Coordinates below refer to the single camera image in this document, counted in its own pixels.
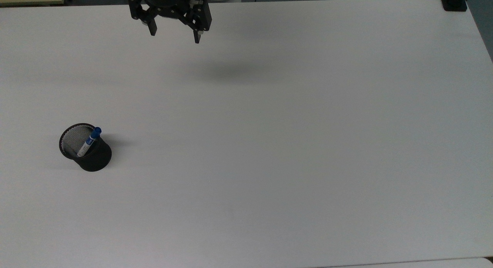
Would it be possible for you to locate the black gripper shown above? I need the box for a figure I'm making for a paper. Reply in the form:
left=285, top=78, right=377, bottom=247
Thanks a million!
left=128, top=0, right=213, bottom=44

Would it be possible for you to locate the blue capped white marker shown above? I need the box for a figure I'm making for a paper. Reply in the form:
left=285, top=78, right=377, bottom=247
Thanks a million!
left=76, top=127, right=102, bottom=158

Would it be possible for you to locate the black mesh pen cup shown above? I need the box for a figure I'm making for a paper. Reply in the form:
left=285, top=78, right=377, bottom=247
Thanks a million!
left=59, top=123, right=112, bottom=172

